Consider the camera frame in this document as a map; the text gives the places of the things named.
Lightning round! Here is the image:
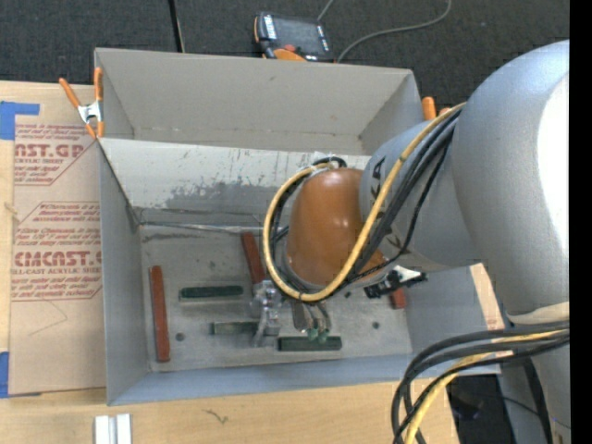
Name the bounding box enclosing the dark green flat block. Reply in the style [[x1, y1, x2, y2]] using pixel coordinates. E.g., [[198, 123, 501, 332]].
[[209, 320, 261, 337], [277, 335, 344, 352], [179, 285, 245, 302]]

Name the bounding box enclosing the long red-brown flat block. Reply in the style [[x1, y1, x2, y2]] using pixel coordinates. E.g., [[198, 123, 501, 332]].
[[148, 265, 172, 364]]

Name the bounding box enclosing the grey metal bin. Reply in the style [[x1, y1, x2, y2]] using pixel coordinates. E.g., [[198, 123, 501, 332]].
[[93, 47, 503, 407]]

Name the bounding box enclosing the brown cardboard board, red print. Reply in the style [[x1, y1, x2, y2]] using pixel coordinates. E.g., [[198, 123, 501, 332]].
[[0, 80, 108, 400]]

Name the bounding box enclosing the black cylinder on white bracket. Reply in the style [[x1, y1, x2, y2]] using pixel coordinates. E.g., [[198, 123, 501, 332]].
[[363, 265, 429, 301]]

